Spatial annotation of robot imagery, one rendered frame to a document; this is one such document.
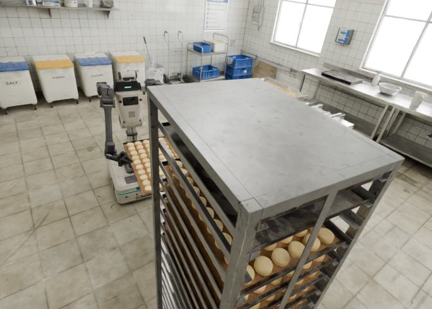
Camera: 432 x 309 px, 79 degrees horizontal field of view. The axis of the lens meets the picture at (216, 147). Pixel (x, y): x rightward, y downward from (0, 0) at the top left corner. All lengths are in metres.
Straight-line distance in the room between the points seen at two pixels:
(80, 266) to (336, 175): 2.37
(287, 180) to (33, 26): 5.46
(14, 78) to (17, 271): 3.23
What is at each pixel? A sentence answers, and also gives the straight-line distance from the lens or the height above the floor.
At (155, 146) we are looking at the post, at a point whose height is 1.59.
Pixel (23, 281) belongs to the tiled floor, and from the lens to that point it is 2.79.
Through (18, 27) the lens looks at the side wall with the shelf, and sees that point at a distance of 5.74.
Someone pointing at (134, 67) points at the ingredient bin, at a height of 0.59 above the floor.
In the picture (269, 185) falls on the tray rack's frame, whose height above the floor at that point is 1.82.
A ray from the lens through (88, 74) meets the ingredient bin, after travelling 5.35.
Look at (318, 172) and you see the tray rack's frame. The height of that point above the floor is 1.82.
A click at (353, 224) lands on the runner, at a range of 0.91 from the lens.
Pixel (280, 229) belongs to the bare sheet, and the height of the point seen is 1.67.
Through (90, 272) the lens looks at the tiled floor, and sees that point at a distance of 2.64.
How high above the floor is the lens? 2.15
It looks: 32 degrees down
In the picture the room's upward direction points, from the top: 7 degrees clockwise
